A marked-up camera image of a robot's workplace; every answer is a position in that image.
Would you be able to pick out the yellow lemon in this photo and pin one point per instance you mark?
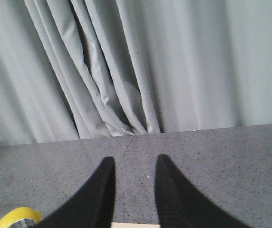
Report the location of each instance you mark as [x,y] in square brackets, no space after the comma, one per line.
[22,217]

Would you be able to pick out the wooden cutting board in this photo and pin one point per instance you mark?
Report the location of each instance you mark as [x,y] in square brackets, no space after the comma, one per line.
[133,225]

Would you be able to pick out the grey curtain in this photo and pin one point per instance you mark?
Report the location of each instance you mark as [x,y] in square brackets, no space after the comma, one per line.
[82,69]

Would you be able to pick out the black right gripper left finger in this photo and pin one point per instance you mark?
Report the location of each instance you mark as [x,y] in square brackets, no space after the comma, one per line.
[92,206]

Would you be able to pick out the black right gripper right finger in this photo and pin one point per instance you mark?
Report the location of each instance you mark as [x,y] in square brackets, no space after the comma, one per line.
[180,204]

